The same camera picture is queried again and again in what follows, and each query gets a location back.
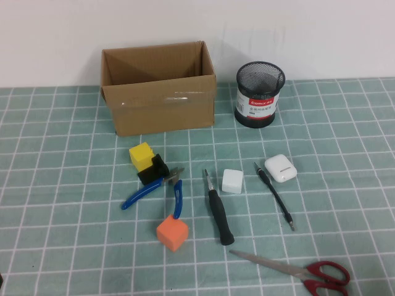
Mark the yellow block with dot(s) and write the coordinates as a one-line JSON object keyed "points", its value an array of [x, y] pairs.
{"points": [[140, 155]]}

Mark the green grid tablecloth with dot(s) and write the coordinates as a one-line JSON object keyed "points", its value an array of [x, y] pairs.
{"points": [[61, 185]]}

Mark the brown cardboard box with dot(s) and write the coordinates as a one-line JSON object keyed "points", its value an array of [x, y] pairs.
{"points": [[160, 105]]}

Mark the white earbuds case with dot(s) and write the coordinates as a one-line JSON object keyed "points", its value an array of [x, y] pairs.
{"points": [[281, 168]]}

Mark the black plastic bracket block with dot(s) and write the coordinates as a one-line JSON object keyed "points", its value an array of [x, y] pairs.
{"points": [[154, 174]]}

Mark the white cube block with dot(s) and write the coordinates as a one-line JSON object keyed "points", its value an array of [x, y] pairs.
{"points": [[232, 182]]}

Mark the orange block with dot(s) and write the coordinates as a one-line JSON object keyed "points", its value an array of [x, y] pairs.
{"points": [[171, 234]]}

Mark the black mesh pen holder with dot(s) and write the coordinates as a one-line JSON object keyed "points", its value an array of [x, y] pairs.
{"points": [[257, 101]]}

